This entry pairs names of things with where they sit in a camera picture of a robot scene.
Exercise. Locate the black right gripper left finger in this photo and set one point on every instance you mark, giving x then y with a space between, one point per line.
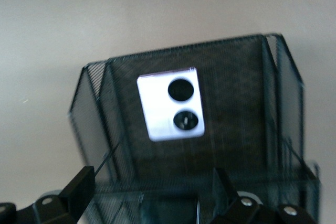
76 192

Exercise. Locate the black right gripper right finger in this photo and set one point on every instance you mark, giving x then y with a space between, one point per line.
228 190

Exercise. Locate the lilac flip phone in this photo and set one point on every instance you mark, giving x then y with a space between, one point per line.
157 108

